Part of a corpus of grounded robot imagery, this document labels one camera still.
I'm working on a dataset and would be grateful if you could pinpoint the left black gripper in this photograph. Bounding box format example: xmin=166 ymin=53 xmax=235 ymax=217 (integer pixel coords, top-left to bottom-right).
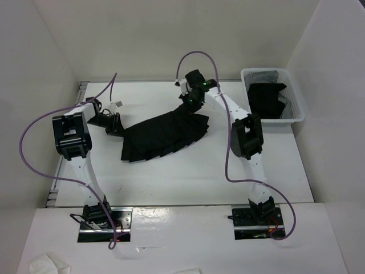
xmin=87 ymin=112 xmax=128 ymax=138

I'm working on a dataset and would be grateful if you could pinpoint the black pleated skirt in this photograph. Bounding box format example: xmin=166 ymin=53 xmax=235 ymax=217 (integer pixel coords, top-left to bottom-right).
xmin=121 ymin=104 xmax=209 ymax=163

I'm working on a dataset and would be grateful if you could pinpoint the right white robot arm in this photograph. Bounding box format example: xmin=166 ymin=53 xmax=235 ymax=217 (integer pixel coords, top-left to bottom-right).
xmin=175 ymin=70 xmax=275 ymax=224

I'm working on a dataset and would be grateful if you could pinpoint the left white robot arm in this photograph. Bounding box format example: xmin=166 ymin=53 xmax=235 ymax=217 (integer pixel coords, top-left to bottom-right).
xmin=52 ymin=98 xmax=124 ymax=228

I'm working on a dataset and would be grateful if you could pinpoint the black skirt in basket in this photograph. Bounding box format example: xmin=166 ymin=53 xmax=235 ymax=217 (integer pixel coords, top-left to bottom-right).
xmin=248 ymin=83 xmax=287 ymax=119

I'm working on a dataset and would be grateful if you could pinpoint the white plastic basket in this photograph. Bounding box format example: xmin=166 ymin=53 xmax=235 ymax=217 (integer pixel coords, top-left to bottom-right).
xmin=240 ymin=67 xmax=305 ymax=126

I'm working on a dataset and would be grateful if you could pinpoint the crumpled white tissue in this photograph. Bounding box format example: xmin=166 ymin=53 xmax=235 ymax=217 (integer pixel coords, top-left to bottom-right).
xmin=29 ymin=254 xmax=71 ymax=274

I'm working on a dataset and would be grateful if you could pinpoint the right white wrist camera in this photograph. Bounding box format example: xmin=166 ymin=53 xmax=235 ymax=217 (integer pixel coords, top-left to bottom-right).
xmin=175 ymin=78 xmax=190 ymax=95

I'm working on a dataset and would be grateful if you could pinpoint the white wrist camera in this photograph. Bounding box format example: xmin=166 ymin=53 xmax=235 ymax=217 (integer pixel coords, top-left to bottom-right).
xmin=107 ymin=101 xmax=123 ymax=114
xmin=175 ymin=78 xmax=190 ymax=95

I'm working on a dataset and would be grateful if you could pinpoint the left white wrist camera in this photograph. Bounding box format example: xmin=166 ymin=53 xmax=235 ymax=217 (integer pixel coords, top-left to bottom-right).
xmin=107 ymin=101 xmax=123 ymax=114

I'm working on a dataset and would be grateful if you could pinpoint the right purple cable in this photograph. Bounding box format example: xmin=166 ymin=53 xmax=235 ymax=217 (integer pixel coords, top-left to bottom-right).
xmin=176 ymin=50 xmax=297 ymax=241

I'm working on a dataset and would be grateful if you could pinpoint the purple cable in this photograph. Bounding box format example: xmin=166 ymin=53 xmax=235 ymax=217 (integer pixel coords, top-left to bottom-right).
xmin=176 ymin=50 xmax=297 ymax=241
xmin=18 ymin=72 xmax=129 ymax=250

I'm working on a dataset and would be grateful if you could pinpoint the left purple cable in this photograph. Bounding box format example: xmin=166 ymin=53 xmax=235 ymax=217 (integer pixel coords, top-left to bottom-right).
xmin=18 ymin=72 xmax=129 ymax=250

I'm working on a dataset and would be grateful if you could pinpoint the aluminium table edge rail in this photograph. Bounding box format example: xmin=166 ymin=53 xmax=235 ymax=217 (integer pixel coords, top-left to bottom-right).
xmin=45 ymin=81 xmax=89 ymax=208

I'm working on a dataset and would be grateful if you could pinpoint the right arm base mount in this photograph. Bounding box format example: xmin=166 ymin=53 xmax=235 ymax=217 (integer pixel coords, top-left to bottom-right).
xmin=228 ymin=205 xmax=286 ymax=240

